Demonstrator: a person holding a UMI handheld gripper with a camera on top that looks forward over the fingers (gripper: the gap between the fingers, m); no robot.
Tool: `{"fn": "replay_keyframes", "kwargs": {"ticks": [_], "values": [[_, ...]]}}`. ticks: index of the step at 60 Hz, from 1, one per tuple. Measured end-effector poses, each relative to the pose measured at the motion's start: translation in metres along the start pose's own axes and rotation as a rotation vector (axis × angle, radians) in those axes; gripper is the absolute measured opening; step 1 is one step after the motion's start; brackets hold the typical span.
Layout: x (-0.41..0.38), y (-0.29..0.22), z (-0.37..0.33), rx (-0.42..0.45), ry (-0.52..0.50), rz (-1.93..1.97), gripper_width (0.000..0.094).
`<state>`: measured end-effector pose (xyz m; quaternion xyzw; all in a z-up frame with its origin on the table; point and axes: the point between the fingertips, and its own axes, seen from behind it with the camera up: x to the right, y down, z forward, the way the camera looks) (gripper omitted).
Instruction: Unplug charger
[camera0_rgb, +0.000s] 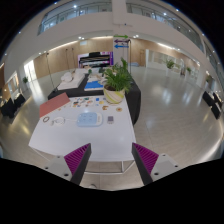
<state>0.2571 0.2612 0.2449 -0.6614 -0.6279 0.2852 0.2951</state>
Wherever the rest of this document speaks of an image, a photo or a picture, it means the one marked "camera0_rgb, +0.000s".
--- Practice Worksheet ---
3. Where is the blue model board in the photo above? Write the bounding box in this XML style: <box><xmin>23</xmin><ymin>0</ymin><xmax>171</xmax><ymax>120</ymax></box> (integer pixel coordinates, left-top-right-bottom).
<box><xmin>83</xmin><ymin>79</ymin><xmax>105</xmax><ymax>92</ymax></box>

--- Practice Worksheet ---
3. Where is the tall black lamp stand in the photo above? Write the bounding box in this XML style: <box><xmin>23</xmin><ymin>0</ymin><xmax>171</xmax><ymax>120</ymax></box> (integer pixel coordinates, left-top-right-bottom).
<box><xmin>44</xmin><ymin>51</ymin><xmax>57</xmax><ymax>92</ymax></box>

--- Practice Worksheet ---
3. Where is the potted plant in striped pot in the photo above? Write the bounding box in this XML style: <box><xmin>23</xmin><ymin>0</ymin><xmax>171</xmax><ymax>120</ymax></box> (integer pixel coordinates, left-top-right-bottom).
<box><xmin>101</xmin><ymin>58</ymin><xmax>135</xmax><ymax>105</ymax></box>

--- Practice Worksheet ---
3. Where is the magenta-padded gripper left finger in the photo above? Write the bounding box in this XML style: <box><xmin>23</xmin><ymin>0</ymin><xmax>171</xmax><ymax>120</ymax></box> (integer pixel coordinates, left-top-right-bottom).
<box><xmin>41</xmin><ymin>143</ymin><xmax>92</xmax><ymax>186</ymax></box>

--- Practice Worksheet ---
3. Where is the purple-framed display screen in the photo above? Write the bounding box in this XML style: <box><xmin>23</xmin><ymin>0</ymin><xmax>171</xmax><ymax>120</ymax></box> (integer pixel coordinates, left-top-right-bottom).
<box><xmin>77</xmin><ymin>50</ymin><xmax>115</xmax><ymax>70</ymax></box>

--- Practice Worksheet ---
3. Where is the arrow direction sign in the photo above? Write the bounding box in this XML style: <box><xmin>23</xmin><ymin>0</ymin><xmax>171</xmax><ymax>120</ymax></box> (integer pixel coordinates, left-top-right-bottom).
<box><xmin>113</xmin><ymin>34</ymin><xmax>131</xmax><ymax>50</ymax></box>

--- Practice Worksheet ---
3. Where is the far potted plant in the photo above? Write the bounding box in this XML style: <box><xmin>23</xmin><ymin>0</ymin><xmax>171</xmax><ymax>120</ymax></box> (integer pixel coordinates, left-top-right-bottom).
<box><xmin>165</xmin><ymin>58</ymin><xmax>176</xmax><ymax>71</ymax></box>
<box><xmin>21</xmin><ymin>76</ymin><xmax>30</xmax><ymax>91</ymax></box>

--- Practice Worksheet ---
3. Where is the black-clothed display table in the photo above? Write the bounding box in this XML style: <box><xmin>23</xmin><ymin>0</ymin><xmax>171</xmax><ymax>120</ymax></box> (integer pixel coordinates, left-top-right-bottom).
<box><xmin>47</xmin><ymin>73</ymin><xmax>142</xmax><ymax>126</ymax></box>

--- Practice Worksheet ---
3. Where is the red notebook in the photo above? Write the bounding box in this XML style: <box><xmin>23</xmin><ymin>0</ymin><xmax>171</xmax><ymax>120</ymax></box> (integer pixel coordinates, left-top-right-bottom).
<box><xmin>38</xmin><ymin>92</ymin><xmax>72</xmax><ymax>119</ymax></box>

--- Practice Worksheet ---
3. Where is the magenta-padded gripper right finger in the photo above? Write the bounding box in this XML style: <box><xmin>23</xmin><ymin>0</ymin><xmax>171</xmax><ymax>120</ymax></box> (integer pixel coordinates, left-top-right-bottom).
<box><xmin>131</xmin><ymin>142</ymin><xmax>183</xmax><ymax>186</ymax></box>

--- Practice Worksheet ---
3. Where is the white architectural model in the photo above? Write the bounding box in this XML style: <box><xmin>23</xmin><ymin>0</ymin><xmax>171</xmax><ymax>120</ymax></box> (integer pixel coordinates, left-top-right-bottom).
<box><xmin>57</xmin><ymin>70</ymin><xmax>86</xmax><ymax>91</ymax></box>

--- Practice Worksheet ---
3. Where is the light blue power strip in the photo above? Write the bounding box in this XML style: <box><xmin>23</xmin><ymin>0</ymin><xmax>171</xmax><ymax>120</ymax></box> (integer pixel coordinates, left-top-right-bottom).
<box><xmin>76</xmin><ymin>112</ymin><xmax>104</xmax><ymax>128</ymax></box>

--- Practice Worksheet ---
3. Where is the group of black chairs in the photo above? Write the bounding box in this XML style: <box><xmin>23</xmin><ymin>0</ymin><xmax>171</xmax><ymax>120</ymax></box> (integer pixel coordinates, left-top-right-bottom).
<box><xmin>201</xmin><ymin>90</ymin><xmax>224</xmax><ymax>120</ymax></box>
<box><xmin>0</xmin><ymin>93</ymin><xmax>27</xmax><ymax>118</ymax></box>

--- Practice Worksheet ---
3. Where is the coiled white cable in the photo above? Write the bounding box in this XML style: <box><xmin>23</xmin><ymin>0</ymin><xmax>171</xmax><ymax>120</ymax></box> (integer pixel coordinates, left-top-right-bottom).
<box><xmin>50</xmin><ymin>116</ymin><xmax>79</xmax><ymax>127</ymax></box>

